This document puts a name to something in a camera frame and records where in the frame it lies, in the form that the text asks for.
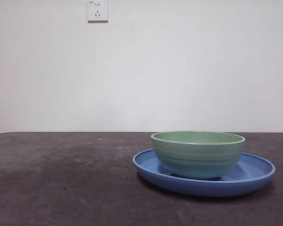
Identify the green ribbed bowl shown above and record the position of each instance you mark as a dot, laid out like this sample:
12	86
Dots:
198	160

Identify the blue round plate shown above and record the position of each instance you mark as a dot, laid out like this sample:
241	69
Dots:
202	188

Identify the white wall socket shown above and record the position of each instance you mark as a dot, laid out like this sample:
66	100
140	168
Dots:
98	11

